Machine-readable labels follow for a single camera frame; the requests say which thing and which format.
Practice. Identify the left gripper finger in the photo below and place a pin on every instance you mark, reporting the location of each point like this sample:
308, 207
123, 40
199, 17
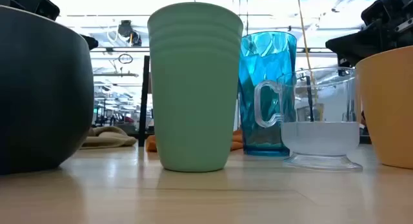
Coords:
91, 42

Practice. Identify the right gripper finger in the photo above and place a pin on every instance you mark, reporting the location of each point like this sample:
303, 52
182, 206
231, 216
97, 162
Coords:
358, 44

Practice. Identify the black mug with orange inside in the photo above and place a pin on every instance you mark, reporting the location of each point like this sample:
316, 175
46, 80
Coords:
42, 88

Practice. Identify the orange plastic cup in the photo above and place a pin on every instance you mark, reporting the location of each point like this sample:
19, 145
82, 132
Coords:
390, 104

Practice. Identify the blue faceted plastic tumbler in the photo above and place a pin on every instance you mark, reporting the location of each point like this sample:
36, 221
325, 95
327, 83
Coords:
267, 62

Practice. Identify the clear glass footed mug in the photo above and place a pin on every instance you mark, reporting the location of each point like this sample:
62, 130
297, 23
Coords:
321, 138

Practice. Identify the green plastic cup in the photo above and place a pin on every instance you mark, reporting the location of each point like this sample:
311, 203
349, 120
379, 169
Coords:
193, 88

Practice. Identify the wooden shelf with black legs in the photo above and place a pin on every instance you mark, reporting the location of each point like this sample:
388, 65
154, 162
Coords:
144, 101

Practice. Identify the khaki cloth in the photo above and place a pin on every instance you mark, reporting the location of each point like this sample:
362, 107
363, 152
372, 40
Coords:
108, 138

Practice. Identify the orange cloth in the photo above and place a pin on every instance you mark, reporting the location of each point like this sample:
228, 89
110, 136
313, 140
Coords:
151, 146

